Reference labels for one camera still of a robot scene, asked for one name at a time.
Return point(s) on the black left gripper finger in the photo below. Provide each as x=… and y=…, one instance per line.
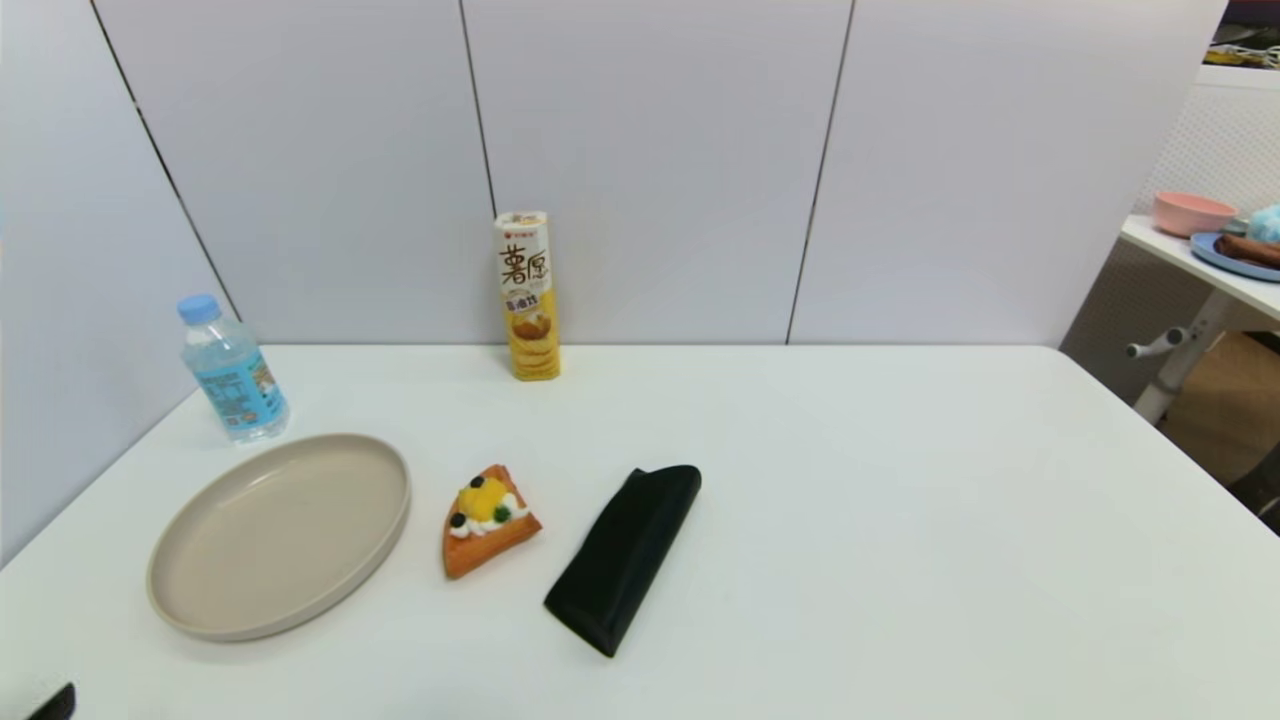
x=55, y=706

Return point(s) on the orange triangle bread with fruit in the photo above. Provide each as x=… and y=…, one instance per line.
x=490, y=535

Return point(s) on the brown long bread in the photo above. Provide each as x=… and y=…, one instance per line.
x=1250, y=250

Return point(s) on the beige oval plate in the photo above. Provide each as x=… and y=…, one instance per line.
x=280, y=535

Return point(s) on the clear water bottle blue cap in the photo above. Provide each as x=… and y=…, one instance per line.
x=235, y=385

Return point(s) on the black soft pouch case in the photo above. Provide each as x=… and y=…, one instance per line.
x=625, y=555

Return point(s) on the yellow potato chips canister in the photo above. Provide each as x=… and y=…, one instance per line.
x=528, y=300

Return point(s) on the white desk leg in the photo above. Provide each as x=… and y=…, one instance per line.
x=1185, y=360

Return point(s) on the white side desk top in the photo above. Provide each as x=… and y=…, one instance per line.
x=1175, y=255

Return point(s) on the pink bowl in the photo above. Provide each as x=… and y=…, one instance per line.
x=1190, y=213

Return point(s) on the blue plate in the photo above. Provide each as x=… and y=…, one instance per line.
x=1215, y=258

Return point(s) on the white perforated partition panel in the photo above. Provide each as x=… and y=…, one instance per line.
x=1215, y=140

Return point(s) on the light blue fluffy item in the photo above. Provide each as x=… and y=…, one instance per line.
x=1268, y=222

